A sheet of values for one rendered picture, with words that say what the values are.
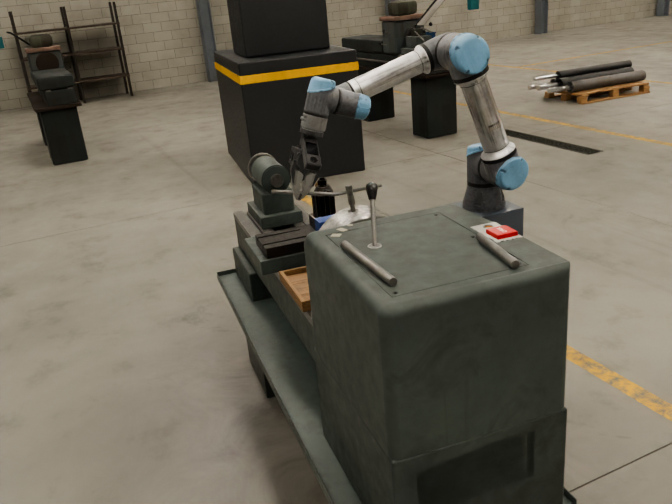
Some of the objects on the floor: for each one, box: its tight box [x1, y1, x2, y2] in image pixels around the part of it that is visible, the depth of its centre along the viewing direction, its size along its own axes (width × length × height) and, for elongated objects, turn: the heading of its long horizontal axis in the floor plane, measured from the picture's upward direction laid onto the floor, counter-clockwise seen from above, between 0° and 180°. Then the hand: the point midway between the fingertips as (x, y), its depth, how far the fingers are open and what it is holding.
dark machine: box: [214, 0, 365, 184], centre depth 755 cm, size 181×122×195 cm
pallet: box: [544, 81, 650, 105], centre depth 1001 cm, size 124×86×14 cm
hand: (299, 196), depth 205 cm, fingers closed
